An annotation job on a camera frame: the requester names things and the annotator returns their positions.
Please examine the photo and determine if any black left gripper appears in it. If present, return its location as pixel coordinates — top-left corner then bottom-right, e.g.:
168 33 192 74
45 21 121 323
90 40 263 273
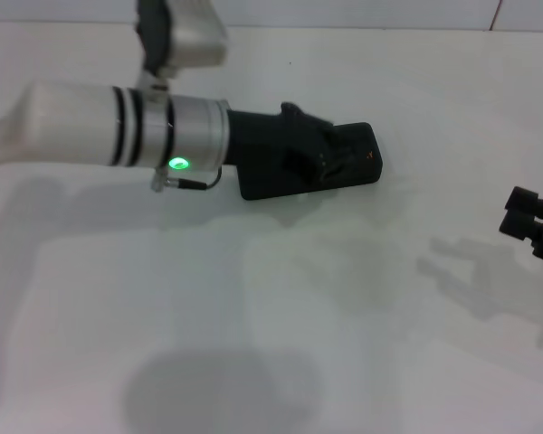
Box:
225 102 358 184

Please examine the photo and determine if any black glasses case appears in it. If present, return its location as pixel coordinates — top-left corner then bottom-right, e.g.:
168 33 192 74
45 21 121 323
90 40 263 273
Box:
237 120 385 202

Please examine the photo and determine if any grey left gripper cable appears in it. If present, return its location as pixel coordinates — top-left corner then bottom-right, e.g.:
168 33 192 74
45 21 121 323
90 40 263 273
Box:
150 166 224 194

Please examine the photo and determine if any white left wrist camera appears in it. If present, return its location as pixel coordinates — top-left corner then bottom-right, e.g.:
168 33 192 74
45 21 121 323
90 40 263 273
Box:
133 0 230 90

